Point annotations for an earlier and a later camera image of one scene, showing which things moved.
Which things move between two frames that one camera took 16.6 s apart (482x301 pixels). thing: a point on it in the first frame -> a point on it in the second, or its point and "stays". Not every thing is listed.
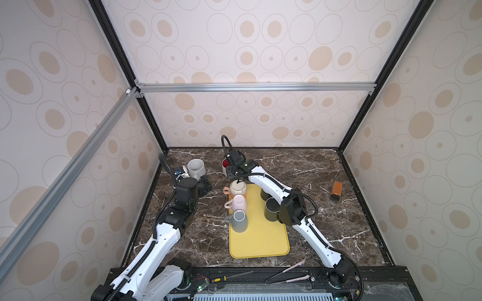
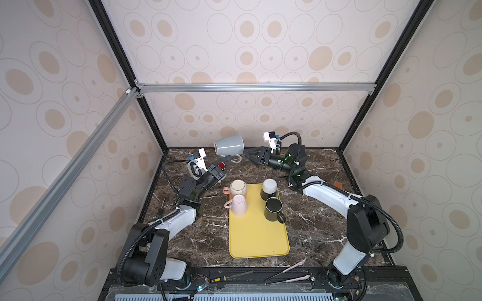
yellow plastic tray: x=262 y=237 stays
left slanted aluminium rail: x=67 y=177 stays
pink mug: x=238 y=202 stays
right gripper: x=229 y=174 -> x=266 y=156
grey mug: x=238 y=221 -> x=233 y=145
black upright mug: x=272 y=208 stays
